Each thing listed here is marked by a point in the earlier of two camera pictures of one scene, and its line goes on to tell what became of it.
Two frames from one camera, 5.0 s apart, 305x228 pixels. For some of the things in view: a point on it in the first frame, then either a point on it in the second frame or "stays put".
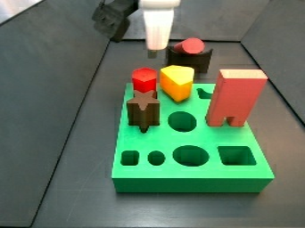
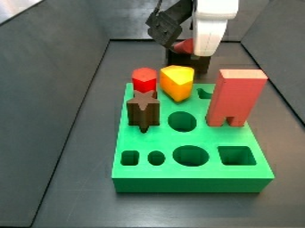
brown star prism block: [143, 109] stays put
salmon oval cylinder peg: [190, 45] stays put
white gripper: [157, 17] to [211, 15]
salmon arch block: [236, 88] stays put
